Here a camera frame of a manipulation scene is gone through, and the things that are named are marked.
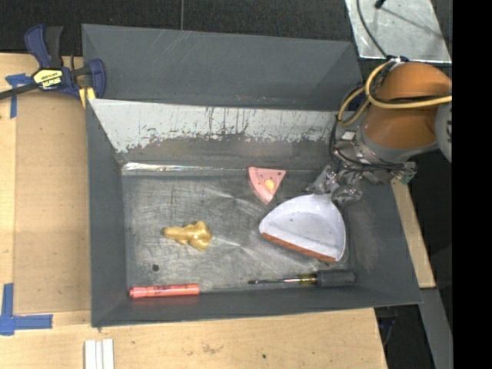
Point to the gold toy figure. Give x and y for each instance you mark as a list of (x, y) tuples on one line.
[(190, 235)]

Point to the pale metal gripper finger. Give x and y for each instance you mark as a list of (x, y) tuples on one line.
[(346, 193), (326, 181)]

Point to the white dustpan with red-brown edge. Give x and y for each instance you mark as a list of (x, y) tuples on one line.
[(307, 225)]

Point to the pink toy pizza slice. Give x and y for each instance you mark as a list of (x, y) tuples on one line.
[(265, 185)]

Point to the grey metal bin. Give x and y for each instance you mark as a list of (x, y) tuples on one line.
[(215, 71)]

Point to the orange-red marker pen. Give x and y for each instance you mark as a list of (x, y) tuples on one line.
[(165, 290)]

